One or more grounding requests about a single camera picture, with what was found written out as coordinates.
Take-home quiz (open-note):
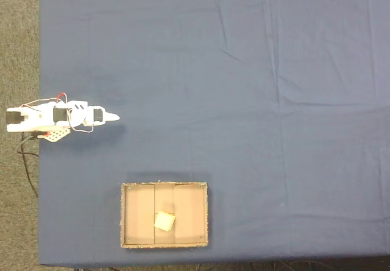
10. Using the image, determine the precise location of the yellow block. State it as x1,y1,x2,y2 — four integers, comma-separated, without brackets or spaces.
154,211,177,232

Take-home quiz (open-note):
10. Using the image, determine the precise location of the shallow cardboard box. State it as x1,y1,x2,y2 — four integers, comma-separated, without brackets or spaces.
119,180,210,250

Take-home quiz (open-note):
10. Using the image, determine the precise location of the blue tablecloth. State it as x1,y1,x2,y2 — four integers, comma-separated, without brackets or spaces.
37,0,390,268

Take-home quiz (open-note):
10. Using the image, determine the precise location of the perforated wooden base plate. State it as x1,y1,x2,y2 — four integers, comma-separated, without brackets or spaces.
41,127,71,143

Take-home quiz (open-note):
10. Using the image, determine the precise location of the black power cable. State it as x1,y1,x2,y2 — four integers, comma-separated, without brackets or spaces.
16,132,40,199

